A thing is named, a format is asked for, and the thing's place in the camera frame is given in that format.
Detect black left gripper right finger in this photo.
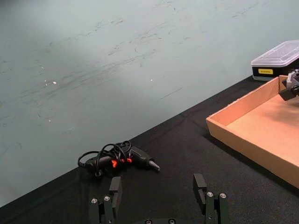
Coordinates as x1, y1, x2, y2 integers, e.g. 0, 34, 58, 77
193, 173, 230, 224

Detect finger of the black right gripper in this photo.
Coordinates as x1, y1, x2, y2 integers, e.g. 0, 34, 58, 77
278, 85, 299, 102

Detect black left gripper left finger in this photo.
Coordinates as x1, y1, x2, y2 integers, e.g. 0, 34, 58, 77
88, 176, 123, 224

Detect black table cloth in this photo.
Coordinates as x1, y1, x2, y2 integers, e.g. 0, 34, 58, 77
0, 74, 299, 224

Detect clear plastic case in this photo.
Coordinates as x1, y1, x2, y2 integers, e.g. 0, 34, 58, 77
250, 39, 299, 82

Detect shallow brown cardboard tray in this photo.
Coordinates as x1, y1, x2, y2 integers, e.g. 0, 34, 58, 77
206, 75, 299, 190

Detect black corded tool orange parts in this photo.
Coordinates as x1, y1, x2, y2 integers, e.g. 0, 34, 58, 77
78, 140, 161, 178

